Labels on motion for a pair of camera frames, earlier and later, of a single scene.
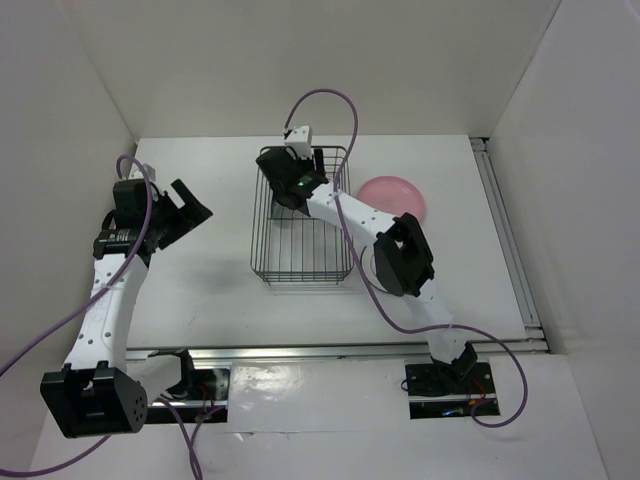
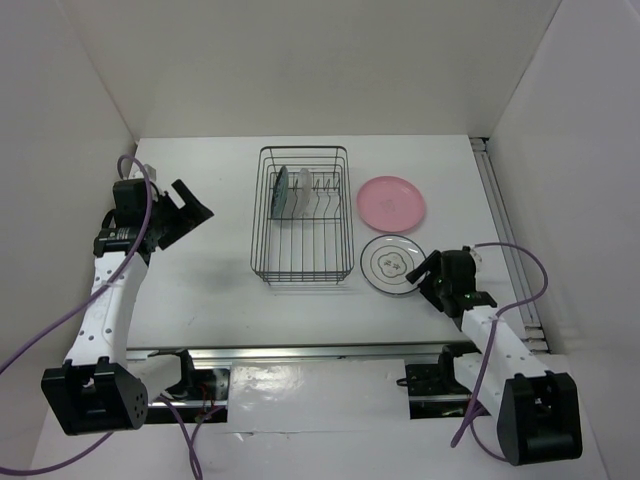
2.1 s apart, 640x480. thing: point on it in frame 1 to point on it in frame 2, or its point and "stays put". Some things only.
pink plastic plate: x=393 y=196 stays put
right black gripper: x=310 y=164 to x=433 y=264
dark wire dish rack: x=289 y=246 stays put
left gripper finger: x=191 y=214 stays put
